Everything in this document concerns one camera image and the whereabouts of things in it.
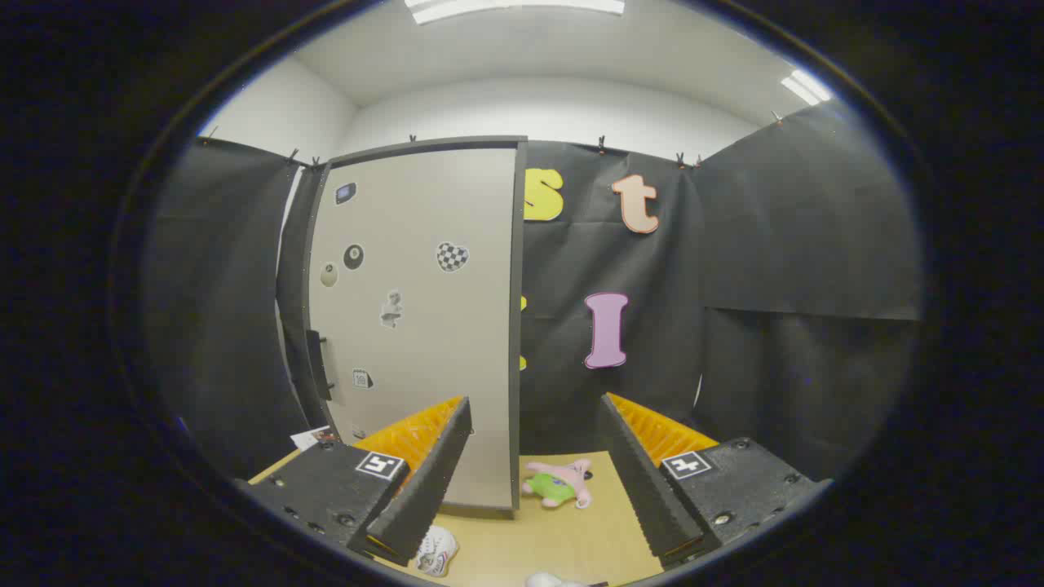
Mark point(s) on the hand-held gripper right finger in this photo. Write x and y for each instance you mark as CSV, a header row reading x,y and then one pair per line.
x,y
640,481

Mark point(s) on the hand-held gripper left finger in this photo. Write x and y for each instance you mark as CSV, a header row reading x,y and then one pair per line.
x,y
432,481

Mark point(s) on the white striped shoe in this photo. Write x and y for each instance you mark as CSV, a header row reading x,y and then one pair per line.
x,y
436,553

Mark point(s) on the dark grey shoe cabinet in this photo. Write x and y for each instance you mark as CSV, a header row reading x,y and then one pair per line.
x,y
517,326

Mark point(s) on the pink and green plush toy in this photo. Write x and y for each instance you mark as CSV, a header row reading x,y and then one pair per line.
x,y
559,485

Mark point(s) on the black backdrop cloth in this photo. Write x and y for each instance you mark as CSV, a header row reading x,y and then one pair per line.
x,y
775,244

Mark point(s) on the small ceiling light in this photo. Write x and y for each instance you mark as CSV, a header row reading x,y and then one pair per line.
x,y
806,86

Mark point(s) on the long ceiling light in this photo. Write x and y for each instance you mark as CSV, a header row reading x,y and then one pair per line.
x,y
514,6

